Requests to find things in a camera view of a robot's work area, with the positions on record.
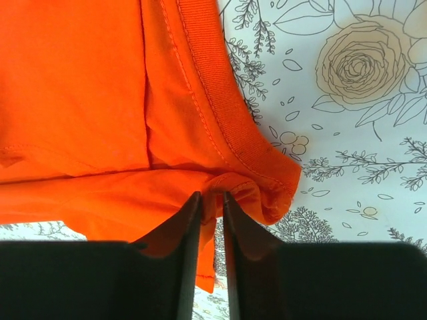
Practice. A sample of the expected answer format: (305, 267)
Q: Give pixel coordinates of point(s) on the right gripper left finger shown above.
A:
(163, 271)

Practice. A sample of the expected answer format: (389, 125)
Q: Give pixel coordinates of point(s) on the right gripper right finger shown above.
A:
(254, 284)

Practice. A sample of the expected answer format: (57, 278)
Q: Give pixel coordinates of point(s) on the orange t-shirt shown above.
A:
(114, 112)

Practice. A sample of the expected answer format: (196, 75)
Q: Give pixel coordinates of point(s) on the floral patterned table mat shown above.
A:
(339, 87)

